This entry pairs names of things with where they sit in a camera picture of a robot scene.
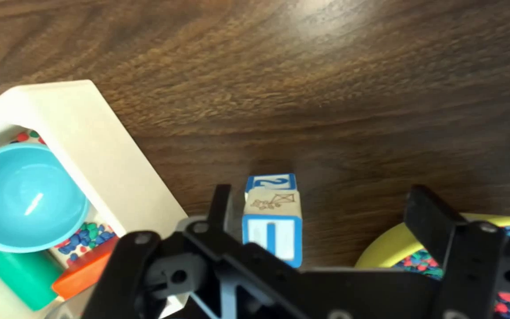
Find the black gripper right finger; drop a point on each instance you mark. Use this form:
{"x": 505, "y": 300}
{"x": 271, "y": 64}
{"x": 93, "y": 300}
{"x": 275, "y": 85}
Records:
{"x": 479, "y": 266}

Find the colourful candy pieces in bowl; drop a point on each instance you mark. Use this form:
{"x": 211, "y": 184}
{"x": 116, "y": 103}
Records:
{"x": 420, "y": 259}

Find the cream plastic tray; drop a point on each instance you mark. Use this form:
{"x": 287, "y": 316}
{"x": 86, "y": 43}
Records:
{"x": 107, "y": 160}

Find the yellow bowl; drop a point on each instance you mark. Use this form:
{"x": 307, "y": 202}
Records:
{"x": 385, "y": 248}

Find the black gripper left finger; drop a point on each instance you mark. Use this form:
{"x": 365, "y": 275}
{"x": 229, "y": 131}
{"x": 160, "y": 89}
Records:
{"x": 149, "y": 277}

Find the orange block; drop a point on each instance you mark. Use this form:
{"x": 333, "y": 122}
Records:
{"x": 80, "y": 275}

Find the teal plastic bowl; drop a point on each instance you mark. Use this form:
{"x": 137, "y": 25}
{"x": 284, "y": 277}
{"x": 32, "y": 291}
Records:
{"x": 22, "y": 200}

